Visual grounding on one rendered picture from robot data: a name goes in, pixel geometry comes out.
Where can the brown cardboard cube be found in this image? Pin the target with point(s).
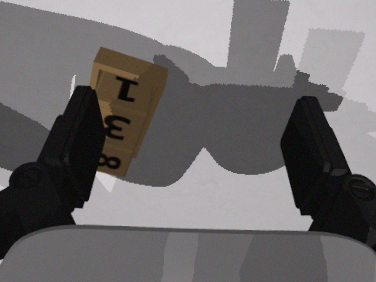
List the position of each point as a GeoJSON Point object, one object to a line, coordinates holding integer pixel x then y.
{"type": "Point", "coordinates": [115, 159]}
{"type": "Point", "coordinates": [125, 106]}

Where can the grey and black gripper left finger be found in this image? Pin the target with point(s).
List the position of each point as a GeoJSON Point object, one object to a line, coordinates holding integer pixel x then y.
{"type": "Point", "coordinates": [41, 194]}

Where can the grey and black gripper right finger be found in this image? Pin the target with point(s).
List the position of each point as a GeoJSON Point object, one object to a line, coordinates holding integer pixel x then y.
{"type": "Point", "coordinates": [339, 202]}

